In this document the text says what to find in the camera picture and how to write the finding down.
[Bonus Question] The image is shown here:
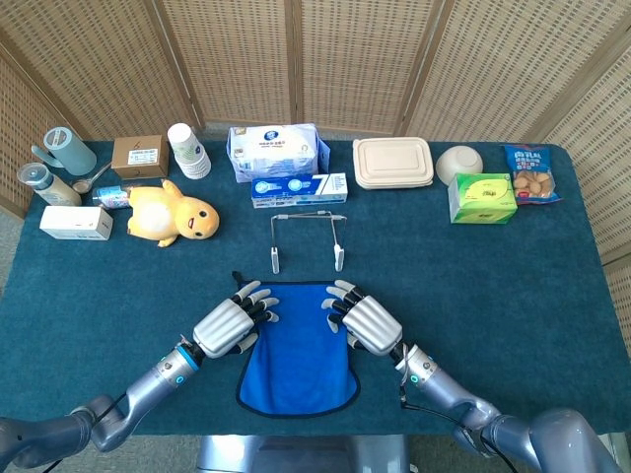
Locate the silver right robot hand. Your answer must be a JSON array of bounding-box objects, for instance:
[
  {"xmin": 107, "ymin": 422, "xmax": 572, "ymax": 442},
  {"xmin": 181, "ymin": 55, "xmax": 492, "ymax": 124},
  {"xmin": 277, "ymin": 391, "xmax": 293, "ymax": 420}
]
[{"xmin": 320, "ymin": 279, "xmax": 404, "ymax": 358}]

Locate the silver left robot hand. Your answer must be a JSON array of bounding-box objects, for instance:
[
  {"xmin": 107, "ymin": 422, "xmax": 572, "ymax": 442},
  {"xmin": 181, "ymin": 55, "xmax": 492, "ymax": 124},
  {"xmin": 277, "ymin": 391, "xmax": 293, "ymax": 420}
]
[{"xmin": 191, "ymin": 279, "xmax": 281, "ymax": 360}]

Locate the blue cloth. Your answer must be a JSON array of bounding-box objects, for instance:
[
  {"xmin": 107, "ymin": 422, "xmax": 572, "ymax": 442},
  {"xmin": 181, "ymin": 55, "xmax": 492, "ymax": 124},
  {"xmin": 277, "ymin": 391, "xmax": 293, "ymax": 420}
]
[{"xmin": 231, "ymin": 269, "xmax": 361, "ymax": 419}]

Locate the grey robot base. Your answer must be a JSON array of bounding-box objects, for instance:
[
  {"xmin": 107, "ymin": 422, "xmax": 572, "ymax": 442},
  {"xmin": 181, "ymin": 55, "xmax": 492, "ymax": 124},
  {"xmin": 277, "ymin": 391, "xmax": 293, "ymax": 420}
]
[{"xmin": 196, "ymin": 435, "xmax": 411, "ymax": 473}]

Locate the teal table cloth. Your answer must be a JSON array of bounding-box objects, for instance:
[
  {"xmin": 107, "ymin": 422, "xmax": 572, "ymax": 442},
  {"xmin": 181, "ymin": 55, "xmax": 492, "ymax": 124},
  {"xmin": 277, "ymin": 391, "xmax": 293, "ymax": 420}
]
[{"xmin": 0, "ymin": 140, "xmax": 631, "ymax": 438}]

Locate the yellow plush toy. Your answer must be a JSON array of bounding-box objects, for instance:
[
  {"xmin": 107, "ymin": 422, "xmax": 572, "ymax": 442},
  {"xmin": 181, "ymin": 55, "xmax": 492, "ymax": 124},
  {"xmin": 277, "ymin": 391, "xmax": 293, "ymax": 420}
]
[{"xmin": 126, "ymin": 178, "xmax": 221, "ymax": 248}]

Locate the blue white toothpaste box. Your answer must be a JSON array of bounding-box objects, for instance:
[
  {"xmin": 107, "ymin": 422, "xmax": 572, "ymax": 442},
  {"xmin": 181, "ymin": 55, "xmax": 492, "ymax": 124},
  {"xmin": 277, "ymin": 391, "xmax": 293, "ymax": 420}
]
[{"xmin": 250, "ymin": 171, "xmax": 349, "ymax": 210}]

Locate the beige lidded food container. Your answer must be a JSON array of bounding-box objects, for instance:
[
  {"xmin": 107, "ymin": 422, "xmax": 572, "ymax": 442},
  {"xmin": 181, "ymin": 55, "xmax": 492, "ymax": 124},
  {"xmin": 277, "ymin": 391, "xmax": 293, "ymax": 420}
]
[{"xmin": 352, "ymin": 137, "xmax": 436, "ymax": 191}]

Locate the green tissue pack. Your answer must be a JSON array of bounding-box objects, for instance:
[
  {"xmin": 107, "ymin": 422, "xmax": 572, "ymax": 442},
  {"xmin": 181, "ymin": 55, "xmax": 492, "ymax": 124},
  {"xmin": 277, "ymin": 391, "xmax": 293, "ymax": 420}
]
[{"xmin": 447, "ymin": 172, "xmax": 519, "ymax": 226}]

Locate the small blue-labelled plastic bottle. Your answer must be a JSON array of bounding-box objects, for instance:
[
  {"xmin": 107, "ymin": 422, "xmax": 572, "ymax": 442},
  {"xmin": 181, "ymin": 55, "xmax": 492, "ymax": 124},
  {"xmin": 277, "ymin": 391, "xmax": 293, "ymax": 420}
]
[{"xmin": 92, "ymin": 184, "xmax": 133, "ymax": 211}]

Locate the white cardboard box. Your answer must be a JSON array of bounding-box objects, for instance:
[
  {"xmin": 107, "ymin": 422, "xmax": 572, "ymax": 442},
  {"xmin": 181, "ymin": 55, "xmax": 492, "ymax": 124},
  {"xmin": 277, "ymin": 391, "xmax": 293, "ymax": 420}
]
[{"xmin": 38, "ymin": 205, "xmax": 114, "ymax": 242}]

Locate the stack of paper cups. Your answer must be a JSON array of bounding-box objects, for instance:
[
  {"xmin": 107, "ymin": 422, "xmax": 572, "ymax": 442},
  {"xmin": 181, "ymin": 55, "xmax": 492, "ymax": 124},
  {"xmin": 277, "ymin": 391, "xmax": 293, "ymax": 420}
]
[{"xmin": 167, "ymin": 122, "xmax": 213, "ymax": 180}]

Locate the white blue tissue pack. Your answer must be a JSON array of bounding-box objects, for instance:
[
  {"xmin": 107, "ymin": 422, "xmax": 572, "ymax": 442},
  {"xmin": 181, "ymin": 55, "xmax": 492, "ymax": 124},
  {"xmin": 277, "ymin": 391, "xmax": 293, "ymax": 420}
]
[{"xmin": 226, "ymin": 122, "xmax": 330, "ymax": 184}]

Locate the brown cardboard box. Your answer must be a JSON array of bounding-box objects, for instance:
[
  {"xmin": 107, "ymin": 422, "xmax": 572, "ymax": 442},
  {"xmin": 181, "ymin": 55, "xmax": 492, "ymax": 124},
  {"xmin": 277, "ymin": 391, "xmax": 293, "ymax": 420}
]
[{"xmin": 110, "ymin": 134, "xmax": 171, "ymax": 180}]

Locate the white bowl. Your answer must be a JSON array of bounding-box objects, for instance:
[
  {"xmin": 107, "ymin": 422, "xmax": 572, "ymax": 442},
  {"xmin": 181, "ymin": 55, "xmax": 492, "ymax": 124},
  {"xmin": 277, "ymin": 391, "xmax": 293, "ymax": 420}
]
[{"xmin": 435, "ymin": 145, "xmax": 485, "ymax": 187}]

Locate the metal spoon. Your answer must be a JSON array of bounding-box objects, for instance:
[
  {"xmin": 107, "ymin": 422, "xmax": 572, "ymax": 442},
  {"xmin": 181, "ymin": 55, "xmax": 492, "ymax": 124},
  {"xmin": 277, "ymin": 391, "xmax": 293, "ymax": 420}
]
[{"xmin": 71, "ymin": 161, "xmax": 113, "ymax": 194}]

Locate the blue biscuit snack bag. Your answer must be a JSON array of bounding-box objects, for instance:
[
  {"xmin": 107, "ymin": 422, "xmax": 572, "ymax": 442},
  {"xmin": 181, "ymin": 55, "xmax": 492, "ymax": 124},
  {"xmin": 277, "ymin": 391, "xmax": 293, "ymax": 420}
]
[{"xmin": 502, "ymin": 143, "xmax": 563, "ymax": 206}]

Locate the beige bottle with clear cap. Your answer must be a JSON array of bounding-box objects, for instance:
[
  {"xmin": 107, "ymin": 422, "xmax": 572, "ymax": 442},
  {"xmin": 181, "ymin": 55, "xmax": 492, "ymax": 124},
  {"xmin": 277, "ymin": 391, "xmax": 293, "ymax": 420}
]
[{"xmin": 17, "ymin": 162, "xmax": 83, "ymax": 208}]

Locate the grey-blue mug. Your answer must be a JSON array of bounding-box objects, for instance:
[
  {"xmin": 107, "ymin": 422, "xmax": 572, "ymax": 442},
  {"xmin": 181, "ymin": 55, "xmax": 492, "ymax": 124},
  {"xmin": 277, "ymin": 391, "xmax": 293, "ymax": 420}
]
[{"xmin": 31, "ymin": 126, "xmax": 99, "ymax": 177}]

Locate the woven folding screen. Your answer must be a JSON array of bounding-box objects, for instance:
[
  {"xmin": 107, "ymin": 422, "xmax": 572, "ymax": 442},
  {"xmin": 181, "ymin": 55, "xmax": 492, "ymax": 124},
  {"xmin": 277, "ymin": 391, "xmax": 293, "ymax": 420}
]
[{"xmin": 0, "ymin": 0, "xmax": 631, "ymax": 356}]

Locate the metal wire rack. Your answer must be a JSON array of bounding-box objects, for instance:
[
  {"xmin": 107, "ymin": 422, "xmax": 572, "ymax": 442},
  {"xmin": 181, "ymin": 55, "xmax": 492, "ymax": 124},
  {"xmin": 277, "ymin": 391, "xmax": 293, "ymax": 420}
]
[{"xmin": 269, "ymin": 210, "xmax": 347, "ymax": 275}]

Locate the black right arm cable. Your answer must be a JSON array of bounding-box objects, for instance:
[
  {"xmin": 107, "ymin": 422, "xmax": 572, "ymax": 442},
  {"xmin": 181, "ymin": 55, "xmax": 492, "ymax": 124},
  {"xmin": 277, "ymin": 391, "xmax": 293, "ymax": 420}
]
[{"xmin": 397, "ymin": 378, "xmax": 517, "ymax": 473}]

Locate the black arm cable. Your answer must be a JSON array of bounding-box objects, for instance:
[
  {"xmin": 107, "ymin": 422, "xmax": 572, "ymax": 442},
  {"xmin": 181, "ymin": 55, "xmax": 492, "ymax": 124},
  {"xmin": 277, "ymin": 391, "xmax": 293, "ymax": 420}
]
[
  {"xmin": 397, "ymin": 378, "xmax": 517, "ymax": 473},
  {"xmin": 29, "ymin": 393, "xmax": 127, "ymax": 473}
]

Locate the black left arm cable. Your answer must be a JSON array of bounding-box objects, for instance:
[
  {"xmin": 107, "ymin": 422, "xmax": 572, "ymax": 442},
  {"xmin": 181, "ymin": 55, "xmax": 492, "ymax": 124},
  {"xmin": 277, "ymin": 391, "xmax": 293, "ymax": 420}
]
[{"xmin": 29, "ymin": 393, "xmax": 127, "ymax": 473}]

